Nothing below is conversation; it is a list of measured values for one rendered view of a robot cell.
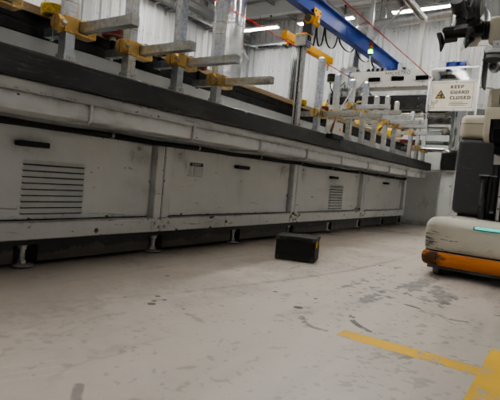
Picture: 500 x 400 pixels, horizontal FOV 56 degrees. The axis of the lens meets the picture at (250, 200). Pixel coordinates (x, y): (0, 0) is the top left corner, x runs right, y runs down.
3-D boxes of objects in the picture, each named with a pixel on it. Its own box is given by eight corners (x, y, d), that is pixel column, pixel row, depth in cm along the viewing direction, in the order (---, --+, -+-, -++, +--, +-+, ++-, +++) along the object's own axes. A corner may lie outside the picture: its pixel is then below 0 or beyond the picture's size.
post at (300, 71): (300, 126, 272) (308, 48, 270) (296, 125, 268) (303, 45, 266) (294, 126, 275) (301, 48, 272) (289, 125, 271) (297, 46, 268)
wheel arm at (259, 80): (274, 86, 200) (275, 76, 200) (269, 85, 197) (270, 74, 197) (196, 89, 224) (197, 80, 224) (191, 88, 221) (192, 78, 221)
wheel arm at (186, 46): (196, 54, 158) (197, 41, 158) (189, 51, 156) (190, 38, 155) (111, 62, 183) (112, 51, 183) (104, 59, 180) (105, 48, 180)
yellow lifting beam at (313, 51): (332, 69, 878) (333, 51, 876) (286, 43, 737) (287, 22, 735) (327, 69, 883) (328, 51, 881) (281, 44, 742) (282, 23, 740)
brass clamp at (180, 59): (198, 71, 195) (199, 59, 195) (175, 63, 184) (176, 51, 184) (186, 72, 198) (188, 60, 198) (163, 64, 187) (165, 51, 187)
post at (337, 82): (335, 147, 314) (342, 74, 312) (332, 146, 312) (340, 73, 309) (330, 147, 316) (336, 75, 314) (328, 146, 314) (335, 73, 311)
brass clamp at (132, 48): (153, 61, 174) (154, 48, 174) (125, 51, 163) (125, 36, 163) (141, 62, 178) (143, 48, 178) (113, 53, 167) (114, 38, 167)
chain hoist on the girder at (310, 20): (321, 47, 815) (323, 18, 813) (312, 41, 787) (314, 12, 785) (307, 48, 830) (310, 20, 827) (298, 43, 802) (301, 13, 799)
